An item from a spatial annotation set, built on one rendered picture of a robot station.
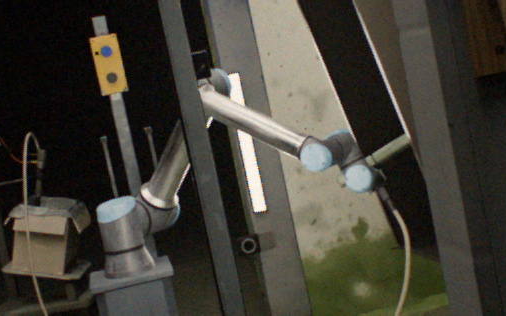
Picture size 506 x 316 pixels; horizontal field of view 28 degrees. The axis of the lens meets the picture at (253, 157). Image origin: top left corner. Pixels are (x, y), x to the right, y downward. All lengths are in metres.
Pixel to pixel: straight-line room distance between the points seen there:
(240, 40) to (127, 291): 1.33
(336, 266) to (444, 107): 3.03
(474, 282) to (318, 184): 2.90
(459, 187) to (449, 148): 0.07
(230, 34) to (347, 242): 1.08
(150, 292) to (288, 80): 1.28
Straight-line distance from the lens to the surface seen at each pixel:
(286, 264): 4.61
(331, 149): 3.25
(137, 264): 3.79
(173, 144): 3.74
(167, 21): 2.53
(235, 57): 4.50
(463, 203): 1.70
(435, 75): 1.68
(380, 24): 3.47
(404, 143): 3.63
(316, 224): 4.61
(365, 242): 4.68
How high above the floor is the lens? 1.38
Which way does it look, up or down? 6 degrees down
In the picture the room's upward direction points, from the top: 12 degrees counter-clockwise
